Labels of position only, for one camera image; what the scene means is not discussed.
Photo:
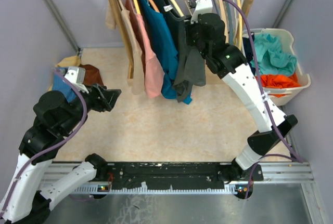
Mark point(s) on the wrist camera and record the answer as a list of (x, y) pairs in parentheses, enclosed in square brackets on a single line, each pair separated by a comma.
[(76, 75), (200, 7)]

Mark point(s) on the pink hanging t-shirt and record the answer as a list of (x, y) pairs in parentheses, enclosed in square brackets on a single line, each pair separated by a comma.
[(152, 68)]

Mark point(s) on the yellow cloth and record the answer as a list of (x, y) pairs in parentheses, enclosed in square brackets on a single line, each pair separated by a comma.
[(67, 62)]

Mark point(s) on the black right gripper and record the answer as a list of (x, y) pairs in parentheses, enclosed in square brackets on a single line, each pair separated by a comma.
[(189, 27)]

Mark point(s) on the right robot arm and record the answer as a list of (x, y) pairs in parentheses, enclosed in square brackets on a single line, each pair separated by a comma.
[(230, 65)]

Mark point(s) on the orange garment in basket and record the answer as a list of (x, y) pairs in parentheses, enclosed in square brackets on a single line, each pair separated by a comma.
[(279, 81)]

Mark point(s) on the yellow cream hanger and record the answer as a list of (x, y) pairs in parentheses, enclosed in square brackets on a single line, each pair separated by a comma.
[(237, 41)]

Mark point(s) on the dark grey t-shirt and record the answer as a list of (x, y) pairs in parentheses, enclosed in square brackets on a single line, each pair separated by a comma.
[(191, 66)]

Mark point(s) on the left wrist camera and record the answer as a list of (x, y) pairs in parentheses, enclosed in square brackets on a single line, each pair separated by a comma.
[(76, 75)]

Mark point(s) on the blue folded cloth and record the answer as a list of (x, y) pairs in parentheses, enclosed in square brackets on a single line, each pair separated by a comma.
[(60, 85)]

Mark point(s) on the brown folded cloth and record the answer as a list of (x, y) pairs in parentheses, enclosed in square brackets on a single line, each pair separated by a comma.
[(92, 75)]

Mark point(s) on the navy garment in basket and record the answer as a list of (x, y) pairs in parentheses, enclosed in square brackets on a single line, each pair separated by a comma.
[(248, 50)]

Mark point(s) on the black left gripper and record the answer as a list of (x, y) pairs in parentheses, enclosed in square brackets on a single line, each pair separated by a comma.
[(108, 97)]

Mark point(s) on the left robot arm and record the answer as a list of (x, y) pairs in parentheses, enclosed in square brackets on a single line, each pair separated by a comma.
[(55, 120)]

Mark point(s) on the turquoise garment in basket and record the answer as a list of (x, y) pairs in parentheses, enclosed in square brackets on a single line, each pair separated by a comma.
[(271, 58)]

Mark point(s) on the beige hanging t-shirt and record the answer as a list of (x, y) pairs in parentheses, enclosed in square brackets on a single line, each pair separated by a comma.
[(134, 51)]

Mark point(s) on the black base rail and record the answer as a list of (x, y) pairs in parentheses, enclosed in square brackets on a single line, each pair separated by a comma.
[(174, 175)]

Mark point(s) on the white laundry basket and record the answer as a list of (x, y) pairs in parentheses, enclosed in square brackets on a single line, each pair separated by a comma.
[(282, 96)]

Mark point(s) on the teal blue hanging t-shirt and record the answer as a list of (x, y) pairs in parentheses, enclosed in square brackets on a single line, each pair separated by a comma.
[(165, 50)]

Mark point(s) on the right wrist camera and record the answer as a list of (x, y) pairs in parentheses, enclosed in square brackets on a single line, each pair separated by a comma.
[(200, 7)]

